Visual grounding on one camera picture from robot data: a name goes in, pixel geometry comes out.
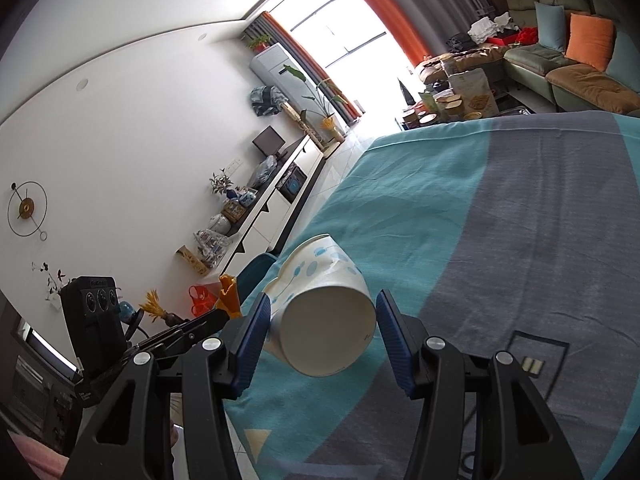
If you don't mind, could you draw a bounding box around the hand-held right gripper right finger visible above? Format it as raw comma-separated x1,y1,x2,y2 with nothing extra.
375,289,586,480

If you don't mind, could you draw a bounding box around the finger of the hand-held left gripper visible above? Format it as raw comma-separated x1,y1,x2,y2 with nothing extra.
149,317,227,362
131,309,229,352

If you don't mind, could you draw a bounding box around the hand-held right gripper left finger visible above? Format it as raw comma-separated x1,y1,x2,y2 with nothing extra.
60,291,272,480

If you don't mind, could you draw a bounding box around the white dotted paper cup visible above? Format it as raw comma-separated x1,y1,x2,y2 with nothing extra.
262,234,377,378

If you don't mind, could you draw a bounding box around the teal plastic bin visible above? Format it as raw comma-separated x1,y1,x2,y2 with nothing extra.
234,252,278,311

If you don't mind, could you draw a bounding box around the person's left forearm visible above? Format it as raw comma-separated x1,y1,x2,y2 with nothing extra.
0,430,71,480

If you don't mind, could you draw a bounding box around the orange plastic bag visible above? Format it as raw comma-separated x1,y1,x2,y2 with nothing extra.
187,284,221,317

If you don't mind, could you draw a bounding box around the teal vase with plant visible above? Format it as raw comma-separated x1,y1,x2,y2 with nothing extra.
119,300,146,328

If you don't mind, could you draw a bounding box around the yellow dried flower vase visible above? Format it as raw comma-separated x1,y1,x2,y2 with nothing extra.
139,289,183,325

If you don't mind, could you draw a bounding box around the yellow box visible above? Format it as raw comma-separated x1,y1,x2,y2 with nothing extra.
175,245,211,276

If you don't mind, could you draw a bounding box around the red flower arrangement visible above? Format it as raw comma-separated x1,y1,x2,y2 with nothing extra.
31,259,68,303

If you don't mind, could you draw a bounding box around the clear wrapped ornament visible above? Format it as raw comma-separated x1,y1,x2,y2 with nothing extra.
194,229,233,267

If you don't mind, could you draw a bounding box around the dark shelf unit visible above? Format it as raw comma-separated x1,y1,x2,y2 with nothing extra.
0,300,83,453

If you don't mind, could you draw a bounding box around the white black TV cabinet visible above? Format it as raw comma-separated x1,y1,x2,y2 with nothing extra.
192,135,341,281

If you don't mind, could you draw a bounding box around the small plant in vase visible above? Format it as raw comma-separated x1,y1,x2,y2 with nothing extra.
209,172,235,201

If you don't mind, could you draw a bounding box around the clear plastic bag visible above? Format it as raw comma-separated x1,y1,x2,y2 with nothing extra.
250,155,278,188

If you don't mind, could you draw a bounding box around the black monitor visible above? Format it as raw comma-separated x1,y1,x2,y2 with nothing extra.
252,126,287,158

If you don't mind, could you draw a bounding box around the tall plant yellow pot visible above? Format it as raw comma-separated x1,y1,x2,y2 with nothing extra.
280,64,348,141

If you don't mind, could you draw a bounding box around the standing fan patterned cover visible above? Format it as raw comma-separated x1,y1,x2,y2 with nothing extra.
250,85,328,156

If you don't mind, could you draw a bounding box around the beige paper bag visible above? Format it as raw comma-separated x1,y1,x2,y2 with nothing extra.
447,69,501,118

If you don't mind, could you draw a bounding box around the glass coffee table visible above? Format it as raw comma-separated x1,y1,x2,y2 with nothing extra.
395,67,538,131

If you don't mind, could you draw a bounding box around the white standing air conditioner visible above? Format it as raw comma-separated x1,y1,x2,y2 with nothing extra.
250,44,331,121

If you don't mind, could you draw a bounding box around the grey orange striped curtain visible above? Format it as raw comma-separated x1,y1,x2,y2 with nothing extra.
245,10,363,123

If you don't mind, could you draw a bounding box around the black bag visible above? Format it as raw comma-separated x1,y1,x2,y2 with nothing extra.
446,32,476,53

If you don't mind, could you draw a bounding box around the large balcony window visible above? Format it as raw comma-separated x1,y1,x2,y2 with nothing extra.
267,0,426,111

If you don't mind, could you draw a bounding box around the green brown sofa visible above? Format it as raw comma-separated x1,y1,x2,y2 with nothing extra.
415,0,640,117

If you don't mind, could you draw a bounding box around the white clothes pile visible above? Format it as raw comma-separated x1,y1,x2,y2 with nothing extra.
467,12,516,43

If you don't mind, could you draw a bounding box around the red cloth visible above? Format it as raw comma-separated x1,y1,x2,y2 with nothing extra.
487,27,541,46

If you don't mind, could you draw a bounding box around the blue cushion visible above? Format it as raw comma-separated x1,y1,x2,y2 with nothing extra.
534,1,568,52
606,30,640,78

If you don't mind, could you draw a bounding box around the orange cushion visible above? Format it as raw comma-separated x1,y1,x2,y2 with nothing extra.
564,12,616,72

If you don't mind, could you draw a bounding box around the round wire wall clock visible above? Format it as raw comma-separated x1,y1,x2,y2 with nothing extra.
7,181,49,241

